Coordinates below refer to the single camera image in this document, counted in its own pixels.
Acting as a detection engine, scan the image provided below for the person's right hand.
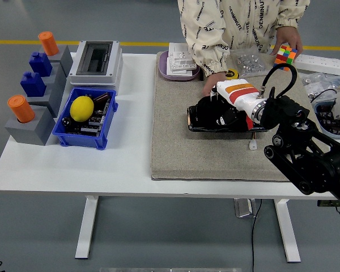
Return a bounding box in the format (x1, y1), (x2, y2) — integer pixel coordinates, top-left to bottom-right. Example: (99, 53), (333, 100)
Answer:
(202, 71), (228, 97)

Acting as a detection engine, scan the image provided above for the person's left hand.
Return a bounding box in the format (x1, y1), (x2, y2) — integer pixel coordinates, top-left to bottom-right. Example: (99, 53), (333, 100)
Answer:
(270, 28), (304, 57)

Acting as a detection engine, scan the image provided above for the multicoloured puzzle cube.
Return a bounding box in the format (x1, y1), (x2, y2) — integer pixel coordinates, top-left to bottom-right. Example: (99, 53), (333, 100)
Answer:
(273, 45), (298, 71)

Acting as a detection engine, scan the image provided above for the black rag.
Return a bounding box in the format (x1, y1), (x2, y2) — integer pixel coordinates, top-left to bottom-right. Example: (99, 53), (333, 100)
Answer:
(197, 96), (247, 131)

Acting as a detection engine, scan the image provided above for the black film-wrapped panel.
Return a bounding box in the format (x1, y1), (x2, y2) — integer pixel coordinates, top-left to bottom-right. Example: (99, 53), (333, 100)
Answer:
(186, 104), (271, 133)

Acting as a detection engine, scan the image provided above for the white power strip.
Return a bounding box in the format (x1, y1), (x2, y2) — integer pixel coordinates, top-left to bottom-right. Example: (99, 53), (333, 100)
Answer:
(294, 53), (340, 71)

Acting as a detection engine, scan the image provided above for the clear bag of metal nuts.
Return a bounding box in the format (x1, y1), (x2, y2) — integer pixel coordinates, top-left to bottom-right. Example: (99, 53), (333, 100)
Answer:
(229, 47), (273, 79)

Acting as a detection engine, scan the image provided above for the purple oval tray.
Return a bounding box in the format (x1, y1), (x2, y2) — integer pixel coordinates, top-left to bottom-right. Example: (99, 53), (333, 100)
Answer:
(158, 50), (201, 82)

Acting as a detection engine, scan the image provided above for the person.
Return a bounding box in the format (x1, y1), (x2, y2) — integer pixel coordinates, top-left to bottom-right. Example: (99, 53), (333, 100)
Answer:
(177, 0), (311, 77)

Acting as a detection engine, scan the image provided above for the clear plastic parts bag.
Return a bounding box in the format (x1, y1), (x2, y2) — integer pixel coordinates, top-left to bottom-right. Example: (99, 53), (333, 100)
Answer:
(299, 71), (340, 99)

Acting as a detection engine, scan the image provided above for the grey-brown mat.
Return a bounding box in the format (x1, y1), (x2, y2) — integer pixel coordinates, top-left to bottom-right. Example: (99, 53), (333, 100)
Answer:
(151, 50), (318, 182)

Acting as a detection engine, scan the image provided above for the light blue tray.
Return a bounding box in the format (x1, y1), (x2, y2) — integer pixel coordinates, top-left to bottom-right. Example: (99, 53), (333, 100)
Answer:
(312, 100), (340, 139)

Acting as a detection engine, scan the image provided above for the white table leg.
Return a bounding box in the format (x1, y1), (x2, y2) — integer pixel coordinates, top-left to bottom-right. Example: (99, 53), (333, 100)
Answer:
(273, 198), (301, 263)
(75, 195), (100, 259)

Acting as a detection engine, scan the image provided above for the brown cylindrical capacitor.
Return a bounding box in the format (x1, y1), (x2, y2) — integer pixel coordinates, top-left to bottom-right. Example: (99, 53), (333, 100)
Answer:
(93, 92), (112, 103)

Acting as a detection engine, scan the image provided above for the dark circuit board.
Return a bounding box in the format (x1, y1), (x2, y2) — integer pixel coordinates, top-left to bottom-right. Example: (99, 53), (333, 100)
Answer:
(61, 96), (112, 137)

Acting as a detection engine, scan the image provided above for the silver table control box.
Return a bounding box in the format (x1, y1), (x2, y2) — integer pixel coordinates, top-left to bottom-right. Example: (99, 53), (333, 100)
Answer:
(233, 198), (258, 218)

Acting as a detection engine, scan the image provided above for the yellow lemon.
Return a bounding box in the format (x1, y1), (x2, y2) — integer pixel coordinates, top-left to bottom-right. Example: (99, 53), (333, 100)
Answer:
(69, 95), (95, 122)

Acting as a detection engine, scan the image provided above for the grey cube block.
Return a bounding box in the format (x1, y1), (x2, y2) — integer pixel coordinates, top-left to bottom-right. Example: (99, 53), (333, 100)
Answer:
(27, 75), (66, 118)
(41, 62), (68, 87)
(46, 44), (74, 77)
(5, 105), (57, 147)

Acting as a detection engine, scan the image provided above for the blue plastic bin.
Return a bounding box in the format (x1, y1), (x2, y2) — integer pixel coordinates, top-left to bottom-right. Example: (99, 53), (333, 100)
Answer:
(52, 87), (119, 150)

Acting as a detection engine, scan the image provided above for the orange cylinder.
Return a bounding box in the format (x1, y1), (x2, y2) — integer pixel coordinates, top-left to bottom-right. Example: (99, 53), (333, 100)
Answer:
(38, 31), (60, 57)
(7, 95), (36, 124)

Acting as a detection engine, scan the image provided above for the blue plastic block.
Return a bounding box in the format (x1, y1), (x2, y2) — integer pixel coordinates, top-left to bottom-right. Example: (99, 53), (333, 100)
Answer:
(20, 71), (47, 98)
(29, 51), (53, 77)

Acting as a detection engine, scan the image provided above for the white switch plate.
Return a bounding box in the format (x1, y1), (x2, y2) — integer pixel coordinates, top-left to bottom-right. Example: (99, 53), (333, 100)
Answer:
(168, 42), (198, 71)
(166, 56), (194, 77)

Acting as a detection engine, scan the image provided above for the thin black wire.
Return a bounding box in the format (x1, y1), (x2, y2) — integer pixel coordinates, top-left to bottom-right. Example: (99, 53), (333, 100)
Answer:
(310, 88), (338, 104)

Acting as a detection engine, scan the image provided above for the white wire connector plug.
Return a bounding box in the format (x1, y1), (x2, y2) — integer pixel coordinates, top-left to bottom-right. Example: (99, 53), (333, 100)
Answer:
(248, 132), (258, 151)

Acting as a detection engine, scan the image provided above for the grey electrical enclosure box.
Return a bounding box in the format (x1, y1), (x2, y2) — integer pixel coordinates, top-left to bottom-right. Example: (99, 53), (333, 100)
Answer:
(67, 40), (123, 91)

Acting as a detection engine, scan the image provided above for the black floor cable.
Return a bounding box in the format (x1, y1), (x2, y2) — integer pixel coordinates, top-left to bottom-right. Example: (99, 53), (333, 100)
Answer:
(250, 199), (263, 272)

